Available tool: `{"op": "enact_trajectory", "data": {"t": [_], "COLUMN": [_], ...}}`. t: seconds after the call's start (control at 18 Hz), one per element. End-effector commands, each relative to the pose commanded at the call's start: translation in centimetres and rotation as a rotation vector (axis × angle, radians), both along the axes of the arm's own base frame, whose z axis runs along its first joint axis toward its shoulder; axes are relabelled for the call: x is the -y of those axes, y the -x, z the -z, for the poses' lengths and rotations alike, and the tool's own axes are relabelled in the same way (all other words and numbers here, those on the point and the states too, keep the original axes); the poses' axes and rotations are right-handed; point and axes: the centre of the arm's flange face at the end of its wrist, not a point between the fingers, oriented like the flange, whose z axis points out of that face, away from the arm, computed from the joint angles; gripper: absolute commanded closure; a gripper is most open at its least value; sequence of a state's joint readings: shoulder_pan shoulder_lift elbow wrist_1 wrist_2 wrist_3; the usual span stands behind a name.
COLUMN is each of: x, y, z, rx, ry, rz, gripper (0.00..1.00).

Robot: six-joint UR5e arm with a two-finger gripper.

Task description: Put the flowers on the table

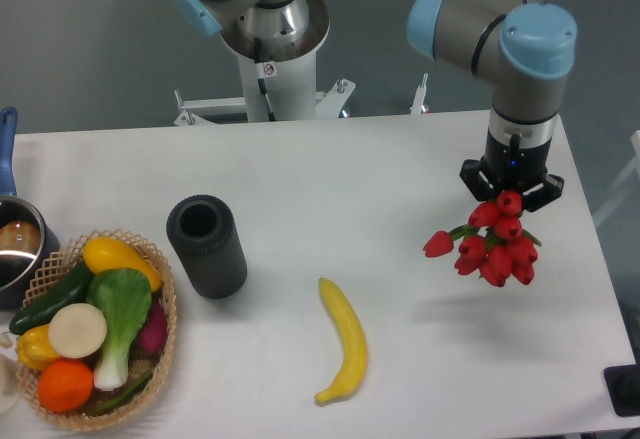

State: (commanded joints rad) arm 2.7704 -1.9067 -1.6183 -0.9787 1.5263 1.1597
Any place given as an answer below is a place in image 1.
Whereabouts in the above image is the green bean pod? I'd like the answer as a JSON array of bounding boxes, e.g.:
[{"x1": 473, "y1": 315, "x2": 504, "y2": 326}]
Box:
[{"x1": 86, "y1": 370, "x2": 153, "y2": 417}]

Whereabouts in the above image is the cream round radish slice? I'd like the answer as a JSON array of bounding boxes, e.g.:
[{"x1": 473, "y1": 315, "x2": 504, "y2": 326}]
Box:
[{"x1": 48, "y1": 303, "x2": 107, "y2": 359}]

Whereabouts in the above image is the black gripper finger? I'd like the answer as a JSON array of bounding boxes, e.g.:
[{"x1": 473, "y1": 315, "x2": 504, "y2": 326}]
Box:
[
  {"x1": 522, "y1": 174, "x2": 564, "y2": 212},
  {"x1": 459, "y1": 159, "x2": 502, "y2": 202}
]

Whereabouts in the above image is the purple sweet potato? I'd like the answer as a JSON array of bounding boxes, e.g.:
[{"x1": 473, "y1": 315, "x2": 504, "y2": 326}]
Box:
[{"x1": 136, "y1": 301, "x2": 167, "y2": 354}]

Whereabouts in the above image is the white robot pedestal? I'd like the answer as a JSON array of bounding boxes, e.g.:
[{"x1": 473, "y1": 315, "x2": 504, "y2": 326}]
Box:
[{"x1": 174, "y1": 52, "x2": 356, "y2": 126}]

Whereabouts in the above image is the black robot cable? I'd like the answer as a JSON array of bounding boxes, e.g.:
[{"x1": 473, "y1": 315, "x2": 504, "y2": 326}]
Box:
[{"x1": 252, "y1": 37, "x2": 277, "y2": 122}]

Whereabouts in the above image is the red tulip bouquet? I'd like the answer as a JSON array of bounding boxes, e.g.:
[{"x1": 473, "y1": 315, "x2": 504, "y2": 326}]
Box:
[{"x1": 423, "y1": 190, "x2": 540, "y2": 287}]

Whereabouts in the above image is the dark grey ribbed vase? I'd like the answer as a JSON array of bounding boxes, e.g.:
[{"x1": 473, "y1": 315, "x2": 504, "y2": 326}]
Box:
[{"x1": 166, "y1": 194, "x2": 248, "y2": 299}]

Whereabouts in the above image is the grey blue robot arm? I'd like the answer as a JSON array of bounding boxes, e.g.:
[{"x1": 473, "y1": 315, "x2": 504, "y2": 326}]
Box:
[{"x1": 171, "y1": 0, "x2": 577, "y2": 212}]

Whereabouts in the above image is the yellow squash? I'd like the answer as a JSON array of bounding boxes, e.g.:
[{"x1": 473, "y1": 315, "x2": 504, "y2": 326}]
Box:
[{"x1": 82, "y1": 236, "x2": 162, "y2": 292}]

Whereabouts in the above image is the yellow banana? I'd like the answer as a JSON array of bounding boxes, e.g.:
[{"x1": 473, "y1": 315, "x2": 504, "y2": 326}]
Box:
[{"x1": 314, "y1": 278, "x2": 369, "y2": 406}]

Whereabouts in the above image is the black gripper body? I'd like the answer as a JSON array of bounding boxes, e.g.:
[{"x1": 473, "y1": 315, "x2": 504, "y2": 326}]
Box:
[{"x1": 482, "y1": 112, "x2": 557, "y2": 195}]

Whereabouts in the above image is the green bok choy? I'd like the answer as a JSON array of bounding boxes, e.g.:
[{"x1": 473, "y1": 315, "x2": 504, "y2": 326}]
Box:
[{"x1": 87, "y1": 268, "x2": 151, "y2": 391}]

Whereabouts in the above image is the dark green cucumber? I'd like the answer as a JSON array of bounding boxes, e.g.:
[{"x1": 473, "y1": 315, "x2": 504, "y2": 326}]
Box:
[{"x1": 9, "y1": 260, "x2": 94, "y2": 336}]

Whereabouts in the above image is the black device at corner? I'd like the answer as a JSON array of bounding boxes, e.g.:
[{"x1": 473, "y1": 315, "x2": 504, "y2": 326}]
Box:
[{"x1": 603, "y1": 364, "x2": 639, "y2": 417}]

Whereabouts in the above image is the orange fruit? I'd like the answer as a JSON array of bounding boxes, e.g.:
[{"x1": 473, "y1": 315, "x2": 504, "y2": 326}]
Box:
[{"x1": 37, "y1": 358, "x2": 94, "y2": 413}]

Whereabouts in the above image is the white frame right edge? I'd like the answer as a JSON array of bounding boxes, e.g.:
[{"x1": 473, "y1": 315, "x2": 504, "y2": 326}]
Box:
[{"x1": 592, "y1": 130, "x2": 639, "y2": 228}]

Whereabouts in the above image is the white object left edge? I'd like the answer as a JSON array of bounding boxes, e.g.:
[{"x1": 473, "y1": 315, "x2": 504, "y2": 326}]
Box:
[{"x1": 0, "y1": 332, "x2": 21, "y2": 414}]

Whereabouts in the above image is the blue handled pot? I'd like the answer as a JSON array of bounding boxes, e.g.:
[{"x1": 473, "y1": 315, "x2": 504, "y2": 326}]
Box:
[{"x1": 1, "y1": 107, "x2": 60, "y2": 311}]

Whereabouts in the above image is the yellow bell pepper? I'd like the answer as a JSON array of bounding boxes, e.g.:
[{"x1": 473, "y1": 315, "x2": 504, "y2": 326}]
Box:
[{"x1": 16, "y1": 324, "x2": 60, "y2": 371}]

